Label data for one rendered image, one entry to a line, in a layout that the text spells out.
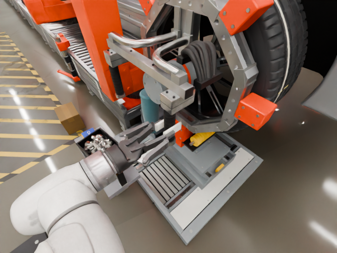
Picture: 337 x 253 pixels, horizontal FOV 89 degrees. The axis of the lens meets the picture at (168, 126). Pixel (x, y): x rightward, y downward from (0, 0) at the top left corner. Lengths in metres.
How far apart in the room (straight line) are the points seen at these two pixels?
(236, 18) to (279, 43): 0.15
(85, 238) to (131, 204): 0.96
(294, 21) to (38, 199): 0.81
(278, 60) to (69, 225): 0.64
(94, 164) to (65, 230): 0.14
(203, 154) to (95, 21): 0.97
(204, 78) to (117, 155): 0.30
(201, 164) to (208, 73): 0.79
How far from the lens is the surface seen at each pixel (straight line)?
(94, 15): 0.96
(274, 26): 0.60
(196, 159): 1.19
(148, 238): 1.25
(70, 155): 1.67
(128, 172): 0.90
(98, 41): 0.99
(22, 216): 0.46
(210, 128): 0.74
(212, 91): 0.79
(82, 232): 0.38
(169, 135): 0.51
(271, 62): 0.60
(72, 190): 0.43
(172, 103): 0.44
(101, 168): 0.44
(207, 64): 0.48
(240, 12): 0.53
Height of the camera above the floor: 1.23
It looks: 48 degrees down
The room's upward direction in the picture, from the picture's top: straight up
